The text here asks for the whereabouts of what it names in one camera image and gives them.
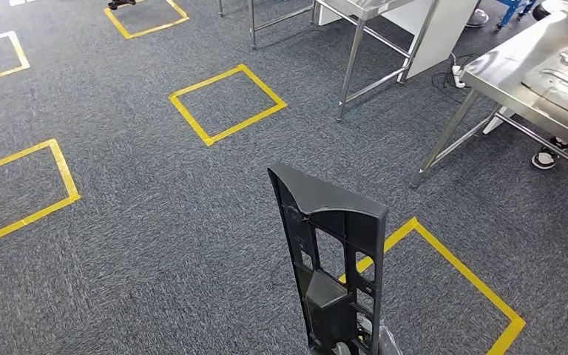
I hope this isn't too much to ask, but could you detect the black plastic panel part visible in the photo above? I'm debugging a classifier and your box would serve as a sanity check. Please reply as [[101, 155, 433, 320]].
[[266, 163, 390, 355]]

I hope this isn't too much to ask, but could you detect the stainless steel workbench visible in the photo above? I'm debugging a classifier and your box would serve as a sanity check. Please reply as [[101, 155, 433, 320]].
[[408, 10, 568, 190]]

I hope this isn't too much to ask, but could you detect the yellow floor tape square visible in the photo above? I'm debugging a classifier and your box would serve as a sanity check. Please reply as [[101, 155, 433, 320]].
[[104, 0, 190, 40], [337, 217, 527, 355], [0, 138, 81, 246], [0, 30, 31, 88], [169, 64, 288, 147]]

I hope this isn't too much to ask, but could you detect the person's foot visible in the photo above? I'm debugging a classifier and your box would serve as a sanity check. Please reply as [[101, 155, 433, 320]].
[[531, 137, 568, 172]]

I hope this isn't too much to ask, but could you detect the grey metal fixture plate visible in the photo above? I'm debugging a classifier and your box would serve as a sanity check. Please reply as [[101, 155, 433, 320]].
[[521, 46, 568, 129]]

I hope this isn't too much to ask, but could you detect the steel frame table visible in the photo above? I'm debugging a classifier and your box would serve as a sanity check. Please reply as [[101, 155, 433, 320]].
[[217, 0, 444, 122]]

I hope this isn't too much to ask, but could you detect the black post chrome base stanchion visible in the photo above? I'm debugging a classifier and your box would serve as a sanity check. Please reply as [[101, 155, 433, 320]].
[[465, 0, 490, 29]]

